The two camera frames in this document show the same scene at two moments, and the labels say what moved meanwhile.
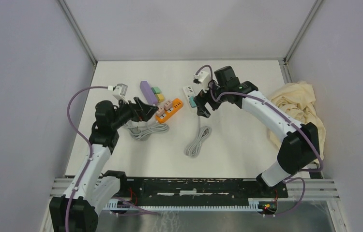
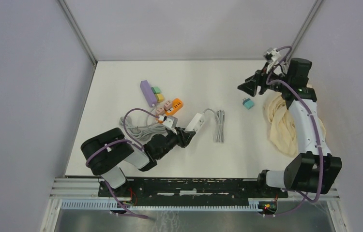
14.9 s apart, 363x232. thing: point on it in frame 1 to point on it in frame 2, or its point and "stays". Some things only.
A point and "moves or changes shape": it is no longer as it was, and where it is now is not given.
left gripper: x=136 y=109 to x=185 y=137
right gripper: x=200 y=99 to x=250 y=85
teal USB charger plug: x=192 y=102 moves or changes shape
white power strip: x=189 y=91 to x=196 y=123
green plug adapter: x=156 y=90 stays
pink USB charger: x=168 y=105 stays
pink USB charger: x=161 y=110 stays
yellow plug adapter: x=160 y=97 stays
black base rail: x=203 y=192 stays
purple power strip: x=148 y=93 stays
